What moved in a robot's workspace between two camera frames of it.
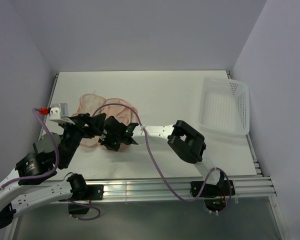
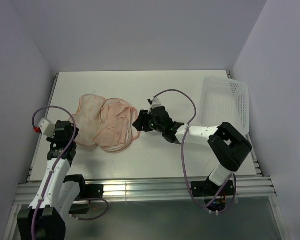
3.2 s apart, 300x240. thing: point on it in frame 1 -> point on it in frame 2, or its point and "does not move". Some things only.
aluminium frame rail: x=246 y=187 does not move
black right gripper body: x=112 y=141 -> x=149 y=124
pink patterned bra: x=95 y=105 does not move
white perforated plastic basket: x=224 y=107 does not move
